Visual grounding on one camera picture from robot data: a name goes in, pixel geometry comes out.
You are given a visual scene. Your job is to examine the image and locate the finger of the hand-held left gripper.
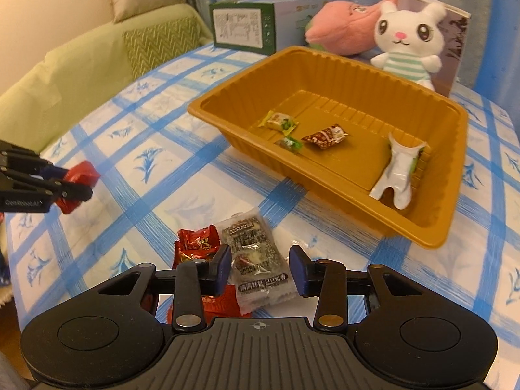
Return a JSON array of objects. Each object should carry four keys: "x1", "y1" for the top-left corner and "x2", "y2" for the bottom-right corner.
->
[
  {"x1": 0, "y1": 140, "x2": 70, "y2": 182},
  {"x1": 0, "y1": 171, "x2": 94, "y2": 204}
]

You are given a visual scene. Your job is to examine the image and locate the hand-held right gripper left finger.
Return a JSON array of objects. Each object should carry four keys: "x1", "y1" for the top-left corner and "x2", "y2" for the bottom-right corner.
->
[{"x1": 95, "y1": 244, "x2": 233, "y2": 332}]

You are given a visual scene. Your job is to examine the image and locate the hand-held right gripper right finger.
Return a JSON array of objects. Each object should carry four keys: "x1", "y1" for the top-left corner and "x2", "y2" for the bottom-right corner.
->
[{"x1": 288, "y1": 244, "x2": 427, "y2": 328}]

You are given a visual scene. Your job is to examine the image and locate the large red snack packet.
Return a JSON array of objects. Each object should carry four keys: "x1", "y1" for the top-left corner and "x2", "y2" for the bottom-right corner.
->
[{"x1": 57, "y1": 160, "x2": 101, "y2": 215}]

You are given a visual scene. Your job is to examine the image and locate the red packet with white logo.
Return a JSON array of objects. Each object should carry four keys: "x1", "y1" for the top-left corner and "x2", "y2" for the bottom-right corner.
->
[{"x1": 140, "y1": 282, "x2": 242, "y2": 326}]

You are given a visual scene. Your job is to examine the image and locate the small red patterned snack packet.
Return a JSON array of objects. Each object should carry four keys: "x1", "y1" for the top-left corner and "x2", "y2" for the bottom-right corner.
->
[
  {"x1": 174, "y1": 240, "x2": 204, "y2": 271},
  {"x1": 177, "y1": 225, "x2": 221, "y2": 261}
]

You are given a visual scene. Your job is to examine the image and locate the grey clear snack packet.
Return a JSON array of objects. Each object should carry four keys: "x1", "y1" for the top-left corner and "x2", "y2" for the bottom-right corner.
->
[{"x1": 214, "y1": 207, "x2": 299, "y2": 315}]

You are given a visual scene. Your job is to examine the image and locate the small green candy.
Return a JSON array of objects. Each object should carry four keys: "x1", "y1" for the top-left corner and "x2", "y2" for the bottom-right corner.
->
[{"x1": 275, "y1": 136, "x2": 303, "y2": 153}]

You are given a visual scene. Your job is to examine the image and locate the brown red candy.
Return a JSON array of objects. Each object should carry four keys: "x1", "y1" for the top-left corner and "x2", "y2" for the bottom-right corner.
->
[{"x1": 301, "y1": 124, "x2": 349, "y2": 150}]

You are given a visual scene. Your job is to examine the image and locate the long green snack packet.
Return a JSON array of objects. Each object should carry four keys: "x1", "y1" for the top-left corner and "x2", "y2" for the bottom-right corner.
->
[{"x1": 369, "y1": 131, "x2": 427, "y2": 211}]

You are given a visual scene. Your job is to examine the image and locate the yellow green snack packet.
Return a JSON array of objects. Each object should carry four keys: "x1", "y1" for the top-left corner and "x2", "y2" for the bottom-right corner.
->
[{"x1": 259, "y1": 111, "x2": 297, "y2": 135}]

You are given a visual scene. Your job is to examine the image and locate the brown plastic tray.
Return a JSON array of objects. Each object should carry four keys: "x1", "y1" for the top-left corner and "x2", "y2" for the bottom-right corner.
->
[{"x1": 187, "y1": 46, "x2": 470, "y2": 249}]

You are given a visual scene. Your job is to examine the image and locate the green covered sofa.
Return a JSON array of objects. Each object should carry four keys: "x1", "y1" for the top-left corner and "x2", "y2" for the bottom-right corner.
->
[{"x1": 0, "y1": 0, "x2": 216, "y2": 155}]

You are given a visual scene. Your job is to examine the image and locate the blue plaid tablecloth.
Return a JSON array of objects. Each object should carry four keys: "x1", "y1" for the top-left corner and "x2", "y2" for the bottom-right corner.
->
[{"x1": 0, "y1": 41, "x2": 520, "y2": 334}]

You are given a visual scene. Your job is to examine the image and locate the green zigzag cushion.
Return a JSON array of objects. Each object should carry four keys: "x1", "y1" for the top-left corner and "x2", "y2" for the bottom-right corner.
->
[{"x1": 122, "y1": 16, "x2": 204, "y2": 84}]

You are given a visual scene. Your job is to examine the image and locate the green white carton box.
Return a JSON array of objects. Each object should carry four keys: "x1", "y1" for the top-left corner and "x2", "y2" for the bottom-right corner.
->
[{"x1": 209, "y1": 0, "x2": 332, "y2": 55}]

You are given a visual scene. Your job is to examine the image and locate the pink plush toy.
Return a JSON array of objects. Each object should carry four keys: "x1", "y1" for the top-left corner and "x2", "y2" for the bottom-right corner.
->
[{"x1": 305, "y1": 0, "x2": 397, "y2": 55}]

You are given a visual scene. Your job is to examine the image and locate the white rabbit plush toy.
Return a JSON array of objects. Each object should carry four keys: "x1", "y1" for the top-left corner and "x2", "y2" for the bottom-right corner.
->
[{"x1": 370, "y1": 0, "x2": 448, "y2": 90}]

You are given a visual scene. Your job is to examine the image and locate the grey printed box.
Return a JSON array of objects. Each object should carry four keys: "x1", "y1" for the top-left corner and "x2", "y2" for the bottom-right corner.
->
[{"x1": 396, "y1": 0, "x2": 472, "y2": 98}]

